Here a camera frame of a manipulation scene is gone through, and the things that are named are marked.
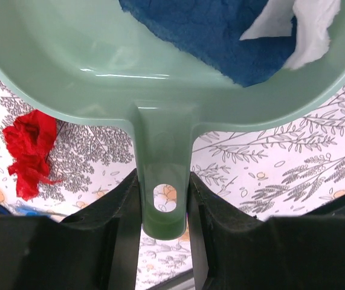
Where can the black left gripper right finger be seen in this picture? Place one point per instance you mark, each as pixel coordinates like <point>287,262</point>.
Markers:
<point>233,250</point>

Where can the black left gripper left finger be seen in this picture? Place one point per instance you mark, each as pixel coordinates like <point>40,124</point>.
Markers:
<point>94,248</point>

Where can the green plastic dustpan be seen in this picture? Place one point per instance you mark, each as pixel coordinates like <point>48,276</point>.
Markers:
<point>88,62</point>

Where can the small white paper scrap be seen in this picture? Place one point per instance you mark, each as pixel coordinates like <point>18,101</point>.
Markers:
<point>313,18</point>

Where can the front blue paper scrap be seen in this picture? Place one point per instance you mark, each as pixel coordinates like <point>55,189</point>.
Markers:
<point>247,41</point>

